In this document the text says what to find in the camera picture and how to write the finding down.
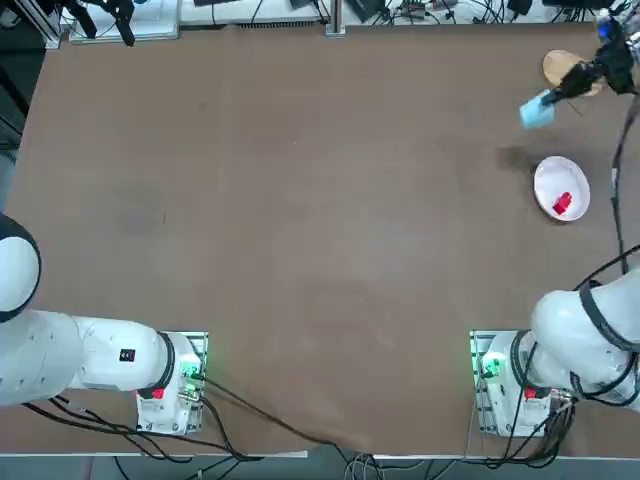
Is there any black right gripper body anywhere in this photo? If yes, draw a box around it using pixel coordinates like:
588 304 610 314
591 28 640 96

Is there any blue plastic cup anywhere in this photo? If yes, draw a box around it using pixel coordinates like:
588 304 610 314
518 90 557 131

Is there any pink plate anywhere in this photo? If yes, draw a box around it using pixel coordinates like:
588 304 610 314
533 155 592 224

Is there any dark grey power brick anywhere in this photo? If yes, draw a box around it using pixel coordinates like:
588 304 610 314
349 0 392 24

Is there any aluminium frame profile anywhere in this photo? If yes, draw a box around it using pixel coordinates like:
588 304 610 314
14 0 62 50

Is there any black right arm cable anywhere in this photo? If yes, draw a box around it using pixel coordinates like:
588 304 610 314
574 94 640 292

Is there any black right base cable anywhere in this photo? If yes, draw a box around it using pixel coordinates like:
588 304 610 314
484 394 577 470

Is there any black base cable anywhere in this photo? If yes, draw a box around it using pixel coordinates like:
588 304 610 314
19 389 264 461
484 394 577 470

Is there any black left base cable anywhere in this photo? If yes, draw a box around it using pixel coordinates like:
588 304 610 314
19 389 264 461

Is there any long black table cable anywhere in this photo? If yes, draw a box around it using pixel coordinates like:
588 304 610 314
197 374 374 480

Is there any white cable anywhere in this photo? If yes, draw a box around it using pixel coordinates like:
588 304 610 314
344 452 382 480

